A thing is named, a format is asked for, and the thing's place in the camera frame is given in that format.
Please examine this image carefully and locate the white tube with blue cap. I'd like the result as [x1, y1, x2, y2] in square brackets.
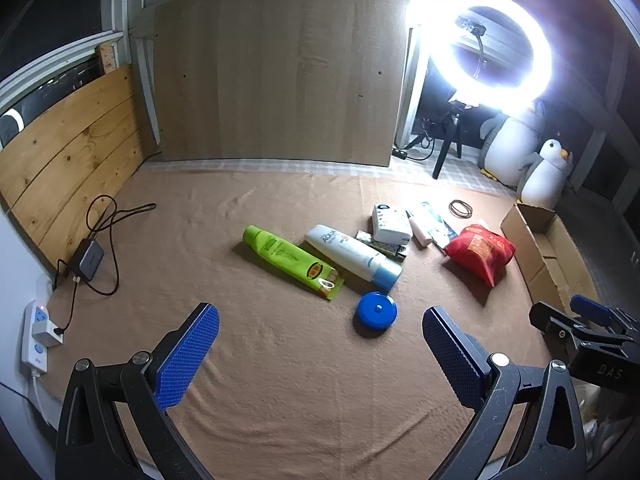
[305, 224, 403, 293]

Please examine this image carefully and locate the dark power adapter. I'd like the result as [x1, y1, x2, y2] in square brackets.
[70, 240, 106, 281]

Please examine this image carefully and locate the white power strip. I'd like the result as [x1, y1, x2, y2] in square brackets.
[20, 300, 66, 376]

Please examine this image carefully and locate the white tissue packet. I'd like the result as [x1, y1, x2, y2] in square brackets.
[371, 204, 414, 243]

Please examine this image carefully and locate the large penguin plush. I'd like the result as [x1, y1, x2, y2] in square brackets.
[479, 100, 548, 183]

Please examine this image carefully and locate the red snack bag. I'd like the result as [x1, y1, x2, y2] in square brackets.
[445, 225, 517, 288]

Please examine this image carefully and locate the white power cord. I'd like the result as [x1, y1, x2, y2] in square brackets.
[27, 370, 58, 436]

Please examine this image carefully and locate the black power adapter with cable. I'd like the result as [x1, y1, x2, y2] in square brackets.
[52, 195, 157, 296]

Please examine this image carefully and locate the blue round tin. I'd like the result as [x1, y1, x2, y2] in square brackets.
[355, 291, 398, 339]

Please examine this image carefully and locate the white plug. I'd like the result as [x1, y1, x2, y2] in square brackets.
[31, 321, 66, 347]

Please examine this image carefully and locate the white fluffy cloth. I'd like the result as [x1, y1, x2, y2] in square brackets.
[575, 380, 626, 466]

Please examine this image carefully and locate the white patterned lighter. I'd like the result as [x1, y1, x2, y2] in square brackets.
[356, 230, 408, 263]

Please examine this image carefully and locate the small wooden block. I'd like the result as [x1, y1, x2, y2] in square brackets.
[97, 42, 119, 74]

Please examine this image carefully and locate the black gooseneck phone holder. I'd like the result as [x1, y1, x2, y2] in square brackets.
[457, 15, 488, 83]

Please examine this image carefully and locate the small penguin plush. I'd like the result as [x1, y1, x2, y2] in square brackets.
[517, 138, 575, 211]

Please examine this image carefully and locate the small pink bottle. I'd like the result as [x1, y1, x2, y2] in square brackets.
[407, 211, 435, 249]

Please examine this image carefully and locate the white and teal packet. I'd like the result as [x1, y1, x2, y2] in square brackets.
[415, 201, 457, 251]

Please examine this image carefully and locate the black tripod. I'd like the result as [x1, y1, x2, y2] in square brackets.
[405, 100, 468, 181]

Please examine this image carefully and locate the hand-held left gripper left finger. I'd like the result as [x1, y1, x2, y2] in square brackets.
[54, 302, 221, 480]

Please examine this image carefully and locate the white framed window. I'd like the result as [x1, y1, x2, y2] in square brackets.
[0, 0, 126, 148]

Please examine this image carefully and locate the ring light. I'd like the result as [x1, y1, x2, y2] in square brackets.
[422, 0, 553, 111]

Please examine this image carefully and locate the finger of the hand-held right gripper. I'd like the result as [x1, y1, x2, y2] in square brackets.
[529, 301, 608, 361]
[570, 294, 640, 343]

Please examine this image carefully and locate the large wooden board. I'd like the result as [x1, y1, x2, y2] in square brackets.
[152, 0, 412, 167]

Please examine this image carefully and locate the green cream tube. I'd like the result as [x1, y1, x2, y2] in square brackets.
[242, 226, 346, 302]

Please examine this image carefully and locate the cardboard box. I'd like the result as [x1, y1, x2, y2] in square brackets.
[500, 202, 601, 318]

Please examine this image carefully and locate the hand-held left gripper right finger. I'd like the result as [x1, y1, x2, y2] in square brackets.
[421, 305, 588, 480]

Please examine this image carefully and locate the pine plank panel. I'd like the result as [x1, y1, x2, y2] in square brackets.
[0, 62, 146, 273]

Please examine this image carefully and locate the white door frame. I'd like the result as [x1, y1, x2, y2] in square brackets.
[394, 22, 428, 150]

